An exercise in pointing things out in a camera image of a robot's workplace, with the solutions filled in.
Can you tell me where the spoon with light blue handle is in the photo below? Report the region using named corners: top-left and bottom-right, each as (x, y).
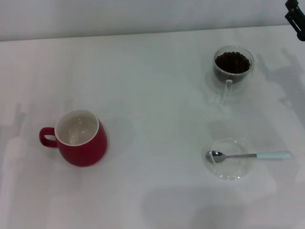
top-left (205, 150), bottom-right (293, 164)

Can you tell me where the red ceramic mug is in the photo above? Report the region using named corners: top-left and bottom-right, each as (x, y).
top-left (39, 109), bottom-right (108, 167)

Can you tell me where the coffee beans pile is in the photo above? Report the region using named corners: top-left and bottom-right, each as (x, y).
top-left (214, 51), bottom-right (251, 83)

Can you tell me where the clear glass saucer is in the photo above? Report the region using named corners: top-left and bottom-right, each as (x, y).
top-left (205, 137), bottom-right (253, 181)

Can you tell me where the clear glass cup with handle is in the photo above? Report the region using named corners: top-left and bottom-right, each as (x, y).
top-left (213, 45), bottom-right (255, 104)

